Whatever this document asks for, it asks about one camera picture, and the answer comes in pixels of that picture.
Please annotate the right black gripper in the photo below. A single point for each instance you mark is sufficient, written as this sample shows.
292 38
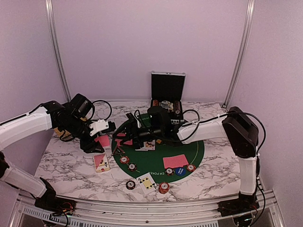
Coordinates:
129 128

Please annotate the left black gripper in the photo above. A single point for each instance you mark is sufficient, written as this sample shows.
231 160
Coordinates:
88 145

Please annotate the red playing card deck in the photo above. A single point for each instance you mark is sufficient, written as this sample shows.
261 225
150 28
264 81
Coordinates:
103 140

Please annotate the face-up red suit card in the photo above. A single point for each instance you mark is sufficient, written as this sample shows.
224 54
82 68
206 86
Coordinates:
149 145

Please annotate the triangular black red dealer button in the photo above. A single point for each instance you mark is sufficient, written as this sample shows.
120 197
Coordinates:
117 151

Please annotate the red 5 chips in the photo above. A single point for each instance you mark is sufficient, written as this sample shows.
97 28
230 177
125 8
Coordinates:
124 160
191 167

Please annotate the black 100 chips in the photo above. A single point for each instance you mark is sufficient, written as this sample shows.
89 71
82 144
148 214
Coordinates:
169 171
132 167

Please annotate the black red 100 chip stack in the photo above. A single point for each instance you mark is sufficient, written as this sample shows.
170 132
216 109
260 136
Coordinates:
130 185

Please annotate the four of clubs card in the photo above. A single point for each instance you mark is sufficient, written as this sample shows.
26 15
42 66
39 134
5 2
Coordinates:
147 183

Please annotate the blue small blind button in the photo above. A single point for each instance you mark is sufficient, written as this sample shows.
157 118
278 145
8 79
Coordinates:
180 171

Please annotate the red yellow 5 chip stack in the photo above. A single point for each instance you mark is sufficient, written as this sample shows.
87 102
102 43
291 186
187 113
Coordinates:
164 187

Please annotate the king of clubs card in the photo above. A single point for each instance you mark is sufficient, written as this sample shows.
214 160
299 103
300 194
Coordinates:
141 149

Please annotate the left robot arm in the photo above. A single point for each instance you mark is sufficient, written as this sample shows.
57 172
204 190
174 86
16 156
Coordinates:
42 118

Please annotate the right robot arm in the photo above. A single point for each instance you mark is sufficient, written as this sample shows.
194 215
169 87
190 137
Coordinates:
236 125

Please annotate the playing card box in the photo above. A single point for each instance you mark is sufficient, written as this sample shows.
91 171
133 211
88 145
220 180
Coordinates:
101 163

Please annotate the woven bamboo basket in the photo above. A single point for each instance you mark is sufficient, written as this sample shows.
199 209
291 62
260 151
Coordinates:
63 134

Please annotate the left chip row in case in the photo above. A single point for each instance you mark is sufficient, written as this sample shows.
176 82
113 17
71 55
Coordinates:
155 103

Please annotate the chip row in case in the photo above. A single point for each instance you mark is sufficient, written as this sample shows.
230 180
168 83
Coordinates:
177 108
155 103

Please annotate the card deck in case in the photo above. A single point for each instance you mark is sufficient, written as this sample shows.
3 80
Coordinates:
166 104

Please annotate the round green poker mat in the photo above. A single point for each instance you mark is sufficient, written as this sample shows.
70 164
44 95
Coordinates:
151 161

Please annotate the right chip row in case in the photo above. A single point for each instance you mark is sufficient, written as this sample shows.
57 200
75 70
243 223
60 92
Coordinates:
177 108

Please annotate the aluminium poker chip case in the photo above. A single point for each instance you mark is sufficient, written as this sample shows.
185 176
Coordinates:
168 86

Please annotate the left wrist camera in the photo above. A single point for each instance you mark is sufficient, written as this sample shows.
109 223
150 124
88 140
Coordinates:
98 126

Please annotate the left aluminium frame post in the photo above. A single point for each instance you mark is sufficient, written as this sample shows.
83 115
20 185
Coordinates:
56 48

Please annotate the aluminium frame post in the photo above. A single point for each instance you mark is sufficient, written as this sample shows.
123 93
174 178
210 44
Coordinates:
56 48
242 49

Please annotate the front aluminium rail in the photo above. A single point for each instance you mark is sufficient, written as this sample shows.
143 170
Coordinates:
199 213

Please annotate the right aluminium frame post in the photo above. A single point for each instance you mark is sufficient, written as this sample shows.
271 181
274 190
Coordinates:
242 49

